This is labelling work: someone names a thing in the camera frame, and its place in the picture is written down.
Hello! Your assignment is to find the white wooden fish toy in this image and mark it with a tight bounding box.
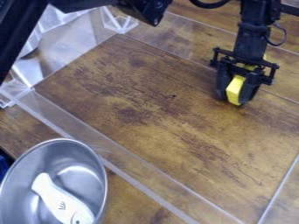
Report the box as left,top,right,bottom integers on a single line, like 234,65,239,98
32,172,95,224

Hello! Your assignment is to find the yellow butter block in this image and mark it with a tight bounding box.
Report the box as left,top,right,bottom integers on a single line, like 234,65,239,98
227,64,266,106

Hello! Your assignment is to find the black cable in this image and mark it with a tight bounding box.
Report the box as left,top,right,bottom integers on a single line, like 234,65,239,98
188,0,289,47

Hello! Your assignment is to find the blue object at edge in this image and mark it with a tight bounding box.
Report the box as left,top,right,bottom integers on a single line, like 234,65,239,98
0,155,8,181

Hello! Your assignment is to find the silver metal bowl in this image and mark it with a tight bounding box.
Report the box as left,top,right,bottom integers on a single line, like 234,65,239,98
0,138,108,224

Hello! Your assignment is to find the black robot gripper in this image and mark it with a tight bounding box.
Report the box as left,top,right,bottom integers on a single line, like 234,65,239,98
210,23,279,104

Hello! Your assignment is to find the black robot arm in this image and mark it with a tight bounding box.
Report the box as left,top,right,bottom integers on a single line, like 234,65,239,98
0,0,299,106

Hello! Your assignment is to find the clear acrylic barrier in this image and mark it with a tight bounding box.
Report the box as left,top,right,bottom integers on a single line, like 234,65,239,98
0,0,299,224

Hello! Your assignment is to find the grey brick pattern cloth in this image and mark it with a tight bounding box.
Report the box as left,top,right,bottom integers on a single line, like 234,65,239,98
15,3,118,60

